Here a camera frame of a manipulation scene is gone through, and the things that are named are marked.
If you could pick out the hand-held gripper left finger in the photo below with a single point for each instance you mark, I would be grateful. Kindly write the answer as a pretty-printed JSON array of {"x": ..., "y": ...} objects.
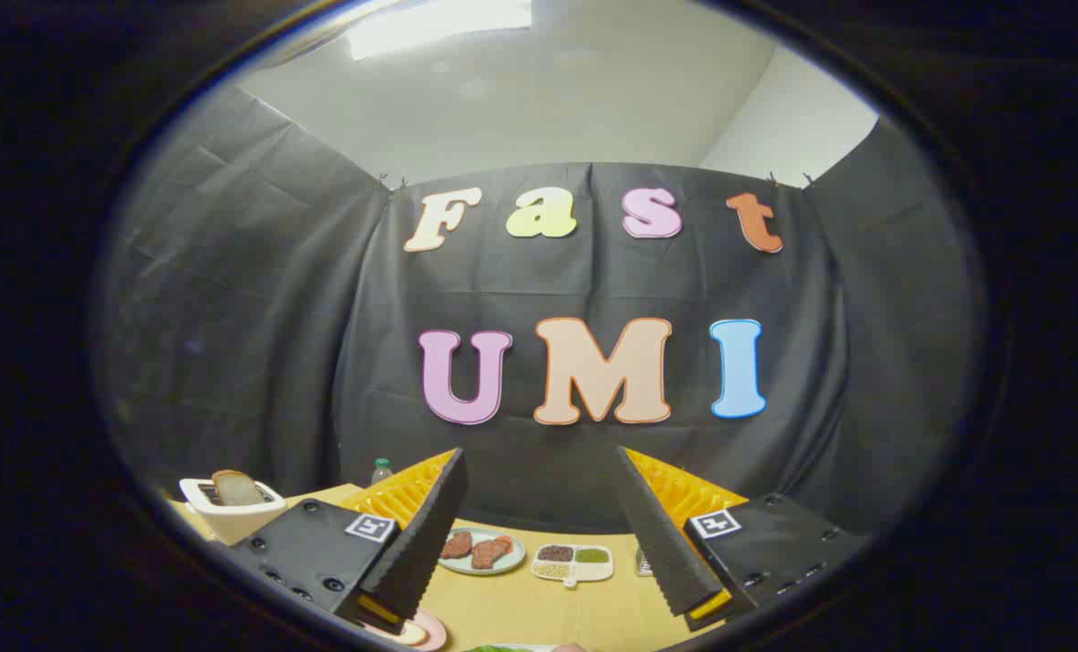
[{"x": 426, "y": 534}]

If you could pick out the white divided seed dish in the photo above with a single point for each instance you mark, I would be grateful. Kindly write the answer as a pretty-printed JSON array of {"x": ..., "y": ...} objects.
[{"x": 573, "y": 561}]

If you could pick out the clear water bottle green cap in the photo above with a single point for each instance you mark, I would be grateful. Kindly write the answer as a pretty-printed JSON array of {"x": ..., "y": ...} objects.
[{"x": 381, "y": 473}]

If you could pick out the bread slice in toaster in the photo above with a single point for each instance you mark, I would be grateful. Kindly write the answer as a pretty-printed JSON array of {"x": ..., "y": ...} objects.
[{"x": 236, "y": 489}]

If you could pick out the pale blue oval plate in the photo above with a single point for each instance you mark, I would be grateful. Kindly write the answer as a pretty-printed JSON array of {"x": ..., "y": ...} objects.
[{"x": 514, "y": 560}]

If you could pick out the white toaster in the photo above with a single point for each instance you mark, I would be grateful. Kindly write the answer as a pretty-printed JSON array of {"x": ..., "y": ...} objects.
[{"x": 222, "y": 518}]

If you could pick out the pink round plate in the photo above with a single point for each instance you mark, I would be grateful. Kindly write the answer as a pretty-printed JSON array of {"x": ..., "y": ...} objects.
[{"x": 430, "y": 632}]

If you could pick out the brown meat patty orange edge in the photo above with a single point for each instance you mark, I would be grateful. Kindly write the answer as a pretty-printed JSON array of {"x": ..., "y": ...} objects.
[{"x": 490, "y": 552}]

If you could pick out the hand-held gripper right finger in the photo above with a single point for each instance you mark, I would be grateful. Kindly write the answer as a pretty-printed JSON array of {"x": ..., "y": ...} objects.
[{"x": 661, "y": 534}]

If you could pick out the green lettuce leaf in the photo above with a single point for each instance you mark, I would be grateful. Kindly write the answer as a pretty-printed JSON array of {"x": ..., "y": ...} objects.
[{"x": 485, "y": 648}]

